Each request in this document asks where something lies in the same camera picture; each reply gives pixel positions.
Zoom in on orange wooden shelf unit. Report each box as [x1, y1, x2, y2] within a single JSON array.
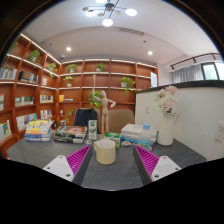
[[0, 32, 159, 158]]

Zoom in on chair with dark jacket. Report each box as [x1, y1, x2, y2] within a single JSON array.
[[73, 107, 101, 132]]

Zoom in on white book stack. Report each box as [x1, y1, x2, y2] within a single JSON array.
[[120, 123, 158, 147]]

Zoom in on tan upholstered chair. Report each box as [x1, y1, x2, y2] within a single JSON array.
[[107, 108, 136, 134]]

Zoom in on black curtain rail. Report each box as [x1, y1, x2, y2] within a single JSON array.
[[170, 52, 221, 71]]

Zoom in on grey curtain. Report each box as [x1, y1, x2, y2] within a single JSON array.
[[172, 64, 205, 84]]

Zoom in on window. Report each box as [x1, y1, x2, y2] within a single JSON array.
[[201, 62, 224, 81]]

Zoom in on cream ceramic mug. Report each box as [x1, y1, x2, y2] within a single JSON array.
[[92, 139, 117, 166]]

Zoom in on black branched ceiling lamp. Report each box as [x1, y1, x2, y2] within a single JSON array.
[[82, 0, 138, 28]]

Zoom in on green white box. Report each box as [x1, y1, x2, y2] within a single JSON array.
[[104, 131, 122, 149]]

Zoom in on wooden artist mannequin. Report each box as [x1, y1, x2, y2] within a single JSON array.
[[91, 73, 117, 135]]

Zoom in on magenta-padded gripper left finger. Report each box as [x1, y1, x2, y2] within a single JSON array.
[[42, 144, 95, 187]]

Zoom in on ceiling air vent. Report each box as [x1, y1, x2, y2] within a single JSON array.
[[118, 27, 145, 36]]

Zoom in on pink white flower bouquet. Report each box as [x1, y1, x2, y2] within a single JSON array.
[[152, 85, 179, 116]]

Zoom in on colourful book stack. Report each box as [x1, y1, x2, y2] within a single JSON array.
[[23, 118, 53, 143]]

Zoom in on tall green white carton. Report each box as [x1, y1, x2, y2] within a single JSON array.
[[87, 119, 98, 141]]

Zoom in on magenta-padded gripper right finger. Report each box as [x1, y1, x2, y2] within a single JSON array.
[[131, 144, 182, 187]]

